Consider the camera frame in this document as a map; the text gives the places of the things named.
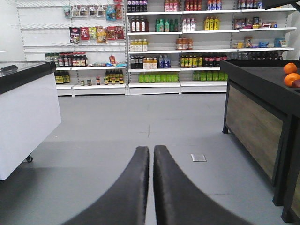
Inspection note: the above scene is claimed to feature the orange fruit lower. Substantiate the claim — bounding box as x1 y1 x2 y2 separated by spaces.
284 73 300 87

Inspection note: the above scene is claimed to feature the wooden black-framed display stand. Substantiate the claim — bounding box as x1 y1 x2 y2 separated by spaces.
221 60 300 206

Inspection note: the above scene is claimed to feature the steel floor socket plate centre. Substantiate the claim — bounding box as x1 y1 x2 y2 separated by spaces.
191 154 207 162

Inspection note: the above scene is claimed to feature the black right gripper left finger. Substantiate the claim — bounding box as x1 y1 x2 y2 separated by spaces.
64 146 149 225

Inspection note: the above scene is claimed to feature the white chest freezer far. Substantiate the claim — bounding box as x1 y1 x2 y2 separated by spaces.
0 60 61 180

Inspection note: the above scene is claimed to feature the orange fruit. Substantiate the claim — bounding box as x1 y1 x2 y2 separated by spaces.
284 73 300 87
283 62 298 75

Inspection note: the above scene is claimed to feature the white supermarket shelving unit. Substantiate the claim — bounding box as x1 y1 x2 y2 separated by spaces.
13 0 296 96

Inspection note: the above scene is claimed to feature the orange fruit upper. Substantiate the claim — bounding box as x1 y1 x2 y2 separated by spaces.
283 62 298 75

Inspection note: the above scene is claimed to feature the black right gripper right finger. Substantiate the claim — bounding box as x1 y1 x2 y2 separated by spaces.
153 145 249 225

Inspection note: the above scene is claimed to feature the red spout pouch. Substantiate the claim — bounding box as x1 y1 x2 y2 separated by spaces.
109 55 116 66

